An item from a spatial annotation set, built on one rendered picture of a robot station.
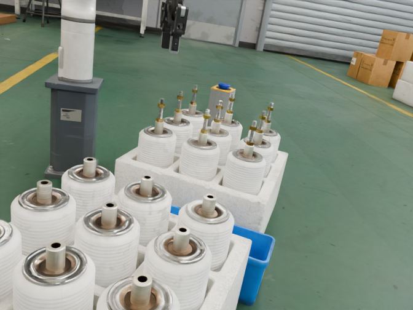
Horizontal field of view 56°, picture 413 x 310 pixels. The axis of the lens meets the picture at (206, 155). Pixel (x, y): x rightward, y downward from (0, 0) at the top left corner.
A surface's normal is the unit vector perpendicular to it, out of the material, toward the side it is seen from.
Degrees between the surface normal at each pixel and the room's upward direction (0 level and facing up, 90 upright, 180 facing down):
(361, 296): 0
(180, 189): 90
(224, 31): 90
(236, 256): 0
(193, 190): 90
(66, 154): 90
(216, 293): 0
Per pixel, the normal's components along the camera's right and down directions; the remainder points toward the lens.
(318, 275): 0.16, -0.92
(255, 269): -0.32, 0.33
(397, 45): 0.14, 0.39
